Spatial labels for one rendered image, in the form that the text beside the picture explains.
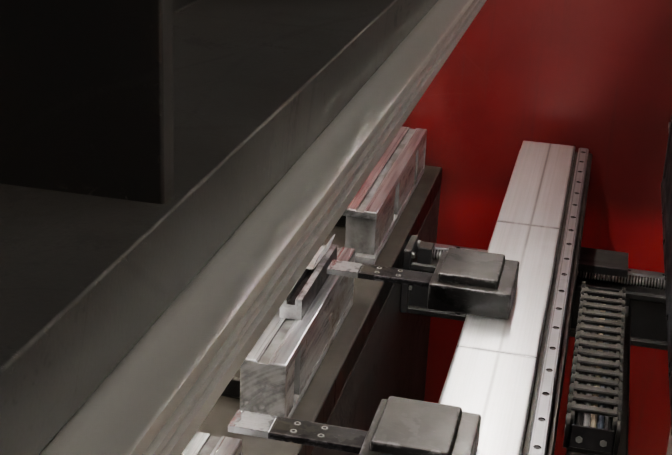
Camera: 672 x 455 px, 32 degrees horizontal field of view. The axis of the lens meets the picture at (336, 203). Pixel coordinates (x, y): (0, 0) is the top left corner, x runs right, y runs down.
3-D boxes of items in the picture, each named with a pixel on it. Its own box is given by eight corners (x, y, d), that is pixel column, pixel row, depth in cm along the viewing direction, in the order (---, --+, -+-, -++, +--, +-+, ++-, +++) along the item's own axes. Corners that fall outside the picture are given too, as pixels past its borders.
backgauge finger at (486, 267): (338, 260, 173) (340, 229, 172) (517, 285, 168) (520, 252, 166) (318, 294, 162) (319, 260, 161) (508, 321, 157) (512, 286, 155)
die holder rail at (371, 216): (395, 169, 247) (398, 125, 243) (424, 172, 245) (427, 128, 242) (339, 260, 201) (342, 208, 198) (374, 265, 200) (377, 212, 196)
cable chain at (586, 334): (578, 305, 159) (582, 278, 158) (622, 311, 158) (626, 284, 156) (561, 450, 125) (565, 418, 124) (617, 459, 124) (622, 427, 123)
